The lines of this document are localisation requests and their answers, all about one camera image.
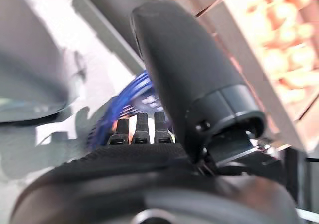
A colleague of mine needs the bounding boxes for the brown potato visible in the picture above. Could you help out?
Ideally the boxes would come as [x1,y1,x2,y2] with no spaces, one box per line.
[286,47,316,69]
[261,49,287,73]
[273,2,300,23]

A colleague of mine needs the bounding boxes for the blue plastic shopping basket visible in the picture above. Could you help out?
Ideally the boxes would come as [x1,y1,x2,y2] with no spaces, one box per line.
[86,69,177,150]

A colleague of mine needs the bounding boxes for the light wooden slatted crate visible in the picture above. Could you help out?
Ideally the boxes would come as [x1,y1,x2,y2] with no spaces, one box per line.
[161,0,319,155]

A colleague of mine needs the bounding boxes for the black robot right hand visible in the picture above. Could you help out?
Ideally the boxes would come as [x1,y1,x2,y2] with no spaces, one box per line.
[9,0,300,224]

